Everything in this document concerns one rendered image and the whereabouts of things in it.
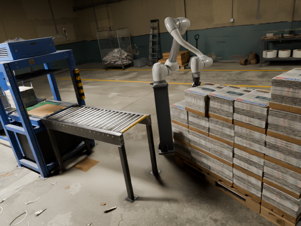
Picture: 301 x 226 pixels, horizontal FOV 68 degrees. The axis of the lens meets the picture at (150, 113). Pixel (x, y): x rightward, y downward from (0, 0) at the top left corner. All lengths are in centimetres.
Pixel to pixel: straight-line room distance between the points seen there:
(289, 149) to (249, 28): 722
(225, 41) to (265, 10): 155
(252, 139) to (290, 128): 34
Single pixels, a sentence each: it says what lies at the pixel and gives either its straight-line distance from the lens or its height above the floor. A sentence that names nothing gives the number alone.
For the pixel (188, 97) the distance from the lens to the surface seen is 237.
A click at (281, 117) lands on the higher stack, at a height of 101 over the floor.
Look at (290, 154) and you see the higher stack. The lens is 198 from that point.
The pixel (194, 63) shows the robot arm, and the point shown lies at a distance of 243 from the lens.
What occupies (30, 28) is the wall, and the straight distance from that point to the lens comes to 1182.
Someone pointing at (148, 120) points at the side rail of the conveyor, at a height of 74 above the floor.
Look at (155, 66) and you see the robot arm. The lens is 290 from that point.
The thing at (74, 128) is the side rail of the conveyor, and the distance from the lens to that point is 268.
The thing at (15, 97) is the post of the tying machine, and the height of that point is 115.
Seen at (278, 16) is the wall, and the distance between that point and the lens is 877.
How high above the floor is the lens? 176
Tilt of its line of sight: 22 degrees down
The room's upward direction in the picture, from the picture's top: 8 degrees counter-clockwise
